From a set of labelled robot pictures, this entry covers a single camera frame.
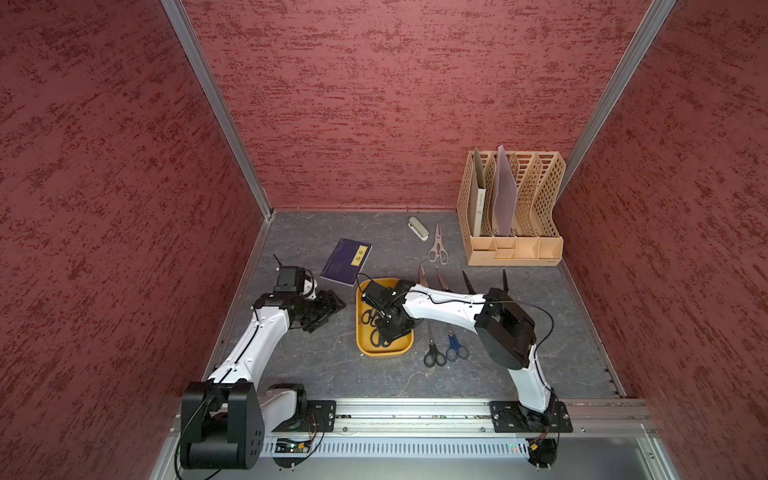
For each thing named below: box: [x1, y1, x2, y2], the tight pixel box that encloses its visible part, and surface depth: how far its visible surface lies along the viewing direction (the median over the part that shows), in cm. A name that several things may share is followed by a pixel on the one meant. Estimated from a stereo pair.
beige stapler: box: [408, 216, 429, 241], surface depth 115 cm
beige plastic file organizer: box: [457, 148, 567, 266], surface depth 106 cm
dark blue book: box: [319, 238, 373, 288], surface depth 105 cm
